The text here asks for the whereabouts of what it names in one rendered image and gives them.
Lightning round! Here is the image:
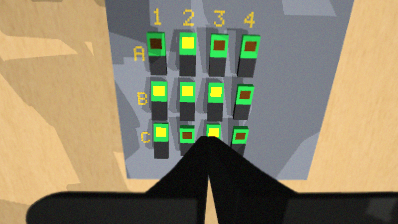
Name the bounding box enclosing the grey switch panel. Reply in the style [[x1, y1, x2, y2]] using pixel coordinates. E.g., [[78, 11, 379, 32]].
[[105, 0, 354, 180]]

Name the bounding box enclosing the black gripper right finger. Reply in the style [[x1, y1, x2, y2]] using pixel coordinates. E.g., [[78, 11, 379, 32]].
[[208, 136, 398, 224]]

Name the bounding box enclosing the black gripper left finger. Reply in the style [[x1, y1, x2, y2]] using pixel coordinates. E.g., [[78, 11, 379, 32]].
[[26, 136, 210, 224]]

